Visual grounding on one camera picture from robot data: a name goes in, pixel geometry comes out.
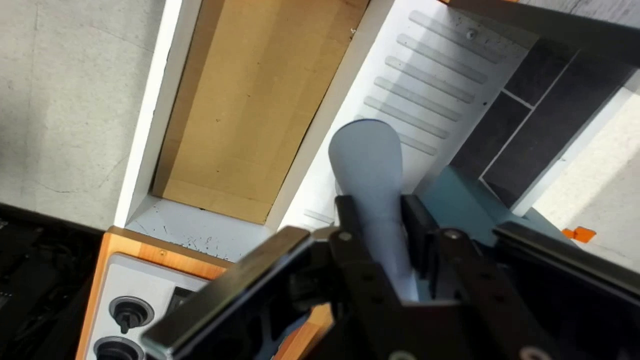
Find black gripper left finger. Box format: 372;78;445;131
138;194;415;360

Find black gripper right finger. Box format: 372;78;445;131
398;194;640;360

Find grey toy faucet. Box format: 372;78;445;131
326;117;430;303

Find short teal planter box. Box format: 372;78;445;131
415;166;515;231

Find small orange block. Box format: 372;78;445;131
562;223;599;246

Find black stove grate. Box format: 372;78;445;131
162;284;201;322

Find white toy sink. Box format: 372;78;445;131
111;0;541;263

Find white toy stove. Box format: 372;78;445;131
84;249;215;360

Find black stove knob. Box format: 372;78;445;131
92;334;145;360
108;293;156;336

